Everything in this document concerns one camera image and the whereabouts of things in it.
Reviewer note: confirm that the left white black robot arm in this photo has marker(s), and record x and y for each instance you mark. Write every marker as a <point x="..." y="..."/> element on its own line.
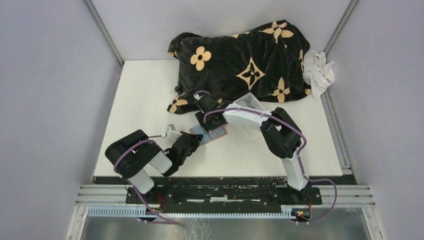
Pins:
<point x="132" y="153"/>

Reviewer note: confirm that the white plastic card tray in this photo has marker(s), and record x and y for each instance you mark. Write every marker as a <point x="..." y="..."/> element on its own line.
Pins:
<point x="244" y="118"/>

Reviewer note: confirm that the white crumpled cloth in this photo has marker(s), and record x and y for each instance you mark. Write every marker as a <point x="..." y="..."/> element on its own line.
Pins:
<point x="318" y="73"/>

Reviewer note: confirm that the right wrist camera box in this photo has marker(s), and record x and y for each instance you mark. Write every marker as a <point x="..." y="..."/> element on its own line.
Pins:
<point x="198" y="95"/>

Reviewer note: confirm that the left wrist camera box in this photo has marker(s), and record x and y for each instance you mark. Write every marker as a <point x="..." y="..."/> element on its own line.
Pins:
<point x="171" y="132"/>

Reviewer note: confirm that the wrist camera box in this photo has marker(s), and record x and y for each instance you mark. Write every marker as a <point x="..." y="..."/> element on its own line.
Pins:
<point x="198" y="95"/>
<point x="171" y="132"/>

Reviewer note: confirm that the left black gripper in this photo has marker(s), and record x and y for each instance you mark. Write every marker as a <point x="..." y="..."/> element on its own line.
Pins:
<point x="195" y="139"/>

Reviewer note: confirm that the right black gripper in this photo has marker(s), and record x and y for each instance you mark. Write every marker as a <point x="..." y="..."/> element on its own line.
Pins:
<point x="200" y="115"/>

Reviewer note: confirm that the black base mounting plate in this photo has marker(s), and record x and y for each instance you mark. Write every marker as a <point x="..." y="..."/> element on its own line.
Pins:
<point x="234" y="195"/>

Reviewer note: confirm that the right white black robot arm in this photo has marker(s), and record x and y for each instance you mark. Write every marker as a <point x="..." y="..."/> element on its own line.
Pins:
<point x="282" y="136"/>

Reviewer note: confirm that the black floral plush blanket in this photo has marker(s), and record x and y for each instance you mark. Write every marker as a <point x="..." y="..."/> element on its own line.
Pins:
<point x="266" y="61"/>

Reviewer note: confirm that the tan leather card holder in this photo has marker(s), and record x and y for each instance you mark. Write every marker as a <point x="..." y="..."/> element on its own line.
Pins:
<point x="208" y="136"/>

